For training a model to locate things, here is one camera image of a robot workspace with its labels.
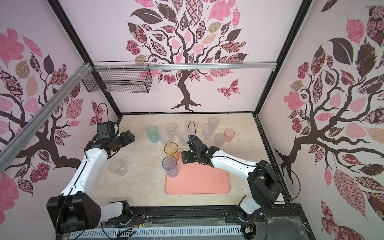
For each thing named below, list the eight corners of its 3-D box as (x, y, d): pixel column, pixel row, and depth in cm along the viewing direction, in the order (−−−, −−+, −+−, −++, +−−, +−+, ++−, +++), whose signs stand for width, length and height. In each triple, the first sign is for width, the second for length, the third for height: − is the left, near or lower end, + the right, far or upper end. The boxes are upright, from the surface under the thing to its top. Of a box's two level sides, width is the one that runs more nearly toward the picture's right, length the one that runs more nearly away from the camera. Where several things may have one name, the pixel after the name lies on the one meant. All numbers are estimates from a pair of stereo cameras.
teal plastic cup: (148, 143, 104) (144, 133, 96) (150, 135, 109) (146, 125, 100) (160, 143, 104) (156, 133, 96) (161, 135, 109) (158, 125, 100)
